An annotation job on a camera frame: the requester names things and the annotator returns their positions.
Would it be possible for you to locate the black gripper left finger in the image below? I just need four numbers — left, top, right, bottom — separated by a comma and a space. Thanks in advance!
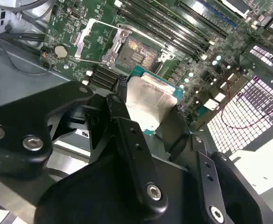
0, 76, 168, 215

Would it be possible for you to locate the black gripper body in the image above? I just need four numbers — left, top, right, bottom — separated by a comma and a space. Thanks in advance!
35, 100, 204, 224

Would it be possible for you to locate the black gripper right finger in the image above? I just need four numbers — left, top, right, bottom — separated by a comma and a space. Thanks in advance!
156, 107, 273, 224

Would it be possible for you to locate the silver topped CPU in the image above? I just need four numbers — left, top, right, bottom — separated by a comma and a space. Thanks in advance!
126, 65, 185, 136

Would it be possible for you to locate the metal wire locking lever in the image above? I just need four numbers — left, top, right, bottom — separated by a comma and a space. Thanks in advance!
116, 23, 172, 46

